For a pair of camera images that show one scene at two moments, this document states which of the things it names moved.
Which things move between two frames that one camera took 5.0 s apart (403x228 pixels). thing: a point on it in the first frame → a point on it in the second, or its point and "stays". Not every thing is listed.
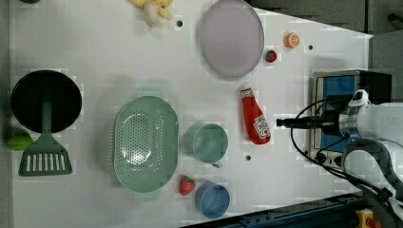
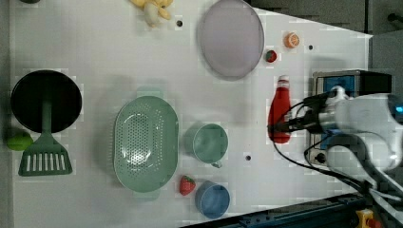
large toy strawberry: x=186 y=185 stays
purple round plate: x=230 y=38 stays
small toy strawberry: x=271 y=56 stays
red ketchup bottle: x=256 y=124 → x=279 y=119
